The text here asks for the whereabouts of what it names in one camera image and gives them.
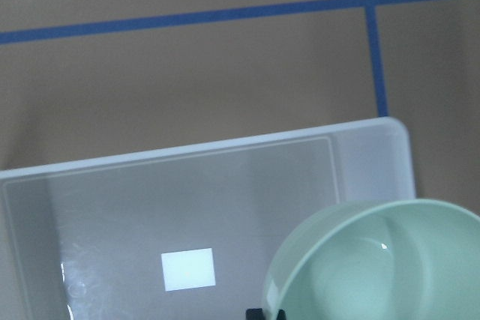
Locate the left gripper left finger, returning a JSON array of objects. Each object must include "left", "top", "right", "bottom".
[{"left": 245, "top": 308, "right": 263, "bottom": 320}]

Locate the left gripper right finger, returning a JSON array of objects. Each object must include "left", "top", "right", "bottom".
[{"left": 277, "top": 310, "right": 287, "bottom": 320}]

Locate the green ceramic bowl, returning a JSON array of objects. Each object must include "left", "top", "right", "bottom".
[{"left": 262, "top": 199, "right": 479, "bottom": 319}]

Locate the translucent white plastic box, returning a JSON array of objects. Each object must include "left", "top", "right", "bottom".
[{"left": 1, "top": 117, "right": 416, "bottom": 319}]

